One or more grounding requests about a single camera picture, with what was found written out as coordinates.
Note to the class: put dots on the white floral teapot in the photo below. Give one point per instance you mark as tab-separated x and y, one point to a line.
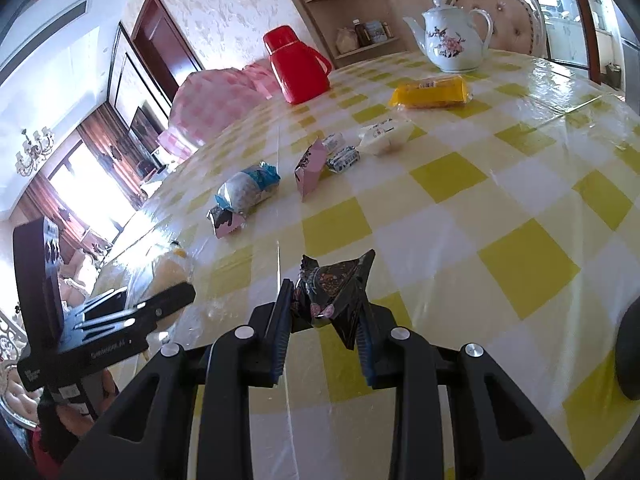
450	45

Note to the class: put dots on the person's left hand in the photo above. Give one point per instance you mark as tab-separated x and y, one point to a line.
75	417

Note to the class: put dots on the bread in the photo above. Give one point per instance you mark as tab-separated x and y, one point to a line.
167	270

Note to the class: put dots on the chandelier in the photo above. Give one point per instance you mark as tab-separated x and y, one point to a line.
35	152

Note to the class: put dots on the brown bottle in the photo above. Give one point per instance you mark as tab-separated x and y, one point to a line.
360	32

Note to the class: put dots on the beige bag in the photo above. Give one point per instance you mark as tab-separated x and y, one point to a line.
346	41

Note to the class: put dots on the white ornate railing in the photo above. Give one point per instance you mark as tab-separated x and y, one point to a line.
10	340

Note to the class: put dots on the small blue white candy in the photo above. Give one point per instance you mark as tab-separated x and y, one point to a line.
334	141
344	158

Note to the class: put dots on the pink snack packet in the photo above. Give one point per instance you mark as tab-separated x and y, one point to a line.
310	175

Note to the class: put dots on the dark wooden door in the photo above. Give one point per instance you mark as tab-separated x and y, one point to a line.
160	35

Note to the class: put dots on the yellow snack packet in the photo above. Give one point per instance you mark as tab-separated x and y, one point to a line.
430	92

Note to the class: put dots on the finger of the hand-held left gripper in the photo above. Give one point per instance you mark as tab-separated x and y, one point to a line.
107	302
167	305

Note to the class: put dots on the beige sofa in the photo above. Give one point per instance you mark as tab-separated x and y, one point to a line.
80	280

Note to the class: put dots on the small white snack packet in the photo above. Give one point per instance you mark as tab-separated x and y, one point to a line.
385	137

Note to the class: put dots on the silver tray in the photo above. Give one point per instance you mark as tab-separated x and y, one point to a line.
20	402

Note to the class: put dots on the small pink black packet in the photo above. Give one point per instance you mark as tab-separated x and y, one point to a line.
225	222

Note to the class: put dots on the ornate white chair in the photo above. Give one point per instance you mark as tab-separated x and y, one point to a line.
515	20

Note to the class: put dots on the glass partition door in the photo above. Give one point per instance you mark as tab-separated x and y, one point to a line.
570	10

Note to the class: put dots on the television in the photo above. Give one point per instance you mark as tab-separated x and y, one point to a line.
145	130

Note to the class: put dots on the red thermos jug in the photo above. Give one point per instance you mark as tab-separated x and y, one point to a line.
295	70

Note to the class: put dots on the dark round object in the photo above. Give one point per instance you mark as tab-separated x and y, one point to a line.
629	350

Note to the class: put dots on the blue box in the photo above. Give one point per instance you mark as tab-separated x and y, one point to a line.
377	31

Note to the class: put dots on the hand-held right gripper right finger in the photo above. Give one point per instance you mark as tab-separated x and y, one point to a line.
367	360

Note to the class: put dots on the black candy packet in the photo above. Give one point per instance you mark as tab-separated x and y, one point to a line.
330	290

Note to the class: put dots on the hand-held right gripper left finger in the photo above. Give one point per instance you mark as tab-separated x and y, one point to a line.
280	340

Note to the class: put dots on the blue white snack packet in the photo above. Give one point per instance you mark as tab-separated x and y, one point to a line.
245	190

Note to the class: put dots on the yellow checked tablecloth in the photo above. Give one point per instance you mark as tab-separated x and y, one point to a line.
500	185

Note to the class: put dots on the brown curtain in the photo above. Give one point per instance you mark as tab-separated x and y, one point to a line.
110	150
55	210

